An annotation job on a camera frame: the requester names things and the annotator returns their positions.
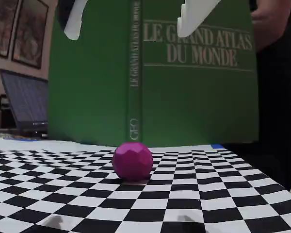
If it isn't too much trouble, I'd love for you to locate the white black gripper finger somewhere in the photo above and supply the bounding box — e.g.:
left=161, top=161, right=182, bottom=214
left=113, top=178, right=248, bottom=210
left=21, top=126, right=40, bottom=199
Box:
left=55, top=0, right=88, bottom=41

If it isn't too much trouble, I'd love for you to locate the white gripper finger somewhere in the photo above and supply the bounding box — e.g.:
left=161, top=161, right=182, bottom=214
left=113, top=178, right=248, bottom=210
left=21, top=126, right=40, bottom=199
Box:
left=177, top=0, right=221, bottom=37

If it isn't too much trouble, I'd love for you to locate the pink faceted ball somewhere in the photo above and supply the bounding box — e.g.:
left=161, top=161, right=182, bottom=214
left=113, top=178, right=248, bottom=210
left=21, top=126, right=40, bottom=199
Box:
left=112, top=142, right=154, bottom=183

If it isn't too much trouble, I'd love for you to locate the bare person forearm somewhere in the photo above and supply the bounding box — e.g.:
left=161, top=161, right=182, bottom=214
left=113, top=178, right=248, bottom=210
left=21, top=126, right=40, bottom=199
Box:
left=251, top=0, right=291, bottom=53

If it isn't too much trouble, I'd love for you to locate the green atlas book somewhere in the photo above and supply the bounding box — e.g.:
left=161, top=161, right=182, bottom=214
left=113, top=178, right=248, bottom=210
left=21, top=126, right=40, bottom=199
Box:
left=48, top=0, right=260, bottom=148

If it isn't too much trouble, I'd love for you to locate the black open laptop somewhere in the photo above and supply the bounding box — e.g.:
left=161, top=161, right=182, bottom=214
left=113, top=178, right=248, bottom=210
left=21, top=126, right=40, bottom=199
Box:
left=0, top=68, right=49, bottom=138

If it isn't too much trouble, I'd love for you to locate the person torso in black shirt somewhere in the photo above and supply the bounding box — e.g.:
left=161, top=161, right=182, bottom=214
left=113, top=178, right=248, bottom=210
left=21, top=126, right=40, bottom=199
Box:
left=247, top=0, right=291, bottom=192

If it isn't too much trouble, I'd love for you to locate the checkerboard printed white sheet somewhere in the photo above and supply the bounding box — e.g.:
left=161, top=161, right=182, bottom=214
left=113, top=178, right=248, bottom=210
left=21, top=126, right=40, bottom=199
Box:
left=0, top=136, right=291, bottom=233

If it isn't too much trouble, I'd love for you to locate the dark framed wall picture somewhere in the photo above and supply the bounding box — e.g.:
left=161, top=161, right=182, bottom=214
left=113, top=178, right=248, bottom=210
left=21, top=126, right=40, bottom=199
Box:
left=11, top=0, right=49, bottom=70
left=0, top=0, right=22, bottom=58

